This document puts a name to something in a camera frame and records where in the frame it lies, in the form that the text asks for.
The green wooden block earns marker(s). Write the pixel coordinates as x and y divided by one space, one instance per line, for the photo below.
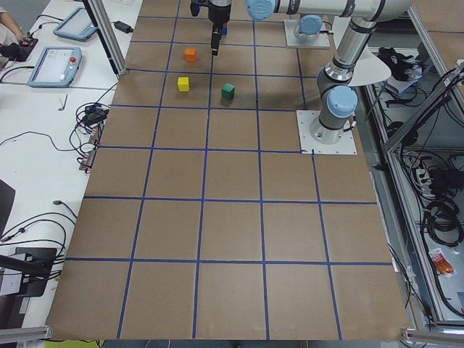
228 91

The aluminium frame post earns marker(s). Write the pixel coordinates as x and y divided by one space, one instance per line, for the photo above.
100 20

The orange wooden block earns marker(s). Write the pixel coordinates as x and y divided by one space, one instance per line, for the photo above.
190 54

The black red joystick box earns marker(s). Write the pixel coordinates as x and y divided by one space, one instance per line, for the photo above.
19 52

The brown paper table cover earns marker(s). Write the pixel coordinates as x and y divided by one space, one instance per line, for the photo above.
202 219

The black power adapter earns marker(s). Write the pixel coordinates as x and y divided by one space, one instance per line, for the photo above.
123 27

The blue teach pendant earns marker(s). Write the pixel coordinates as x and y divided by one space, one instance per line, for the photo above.
56 67
76 26

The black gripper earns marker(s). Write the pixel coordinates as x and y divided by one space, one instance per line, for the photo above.
218 15

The red snack packet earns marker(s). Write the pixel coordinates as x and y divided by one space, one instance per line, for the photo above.
441 263

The white plastic chair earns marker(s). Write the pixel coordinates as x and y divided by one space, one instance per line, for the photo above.
369 69

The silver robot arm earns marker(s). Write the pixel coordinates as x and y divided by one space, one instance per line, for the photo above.
309 27
338 100

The yellow wooden block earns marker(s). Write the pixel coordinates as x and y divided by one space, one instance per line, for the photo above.
183 83

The far blue teach pendant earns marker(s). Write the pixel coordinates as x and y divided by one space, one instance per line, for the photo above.
76 26

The metal hex key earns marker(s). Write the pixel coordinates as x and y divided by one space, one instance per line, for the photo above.
63 103

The near blue teach pendant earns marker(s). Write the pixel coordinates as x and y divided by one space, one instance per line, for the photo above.
56 67

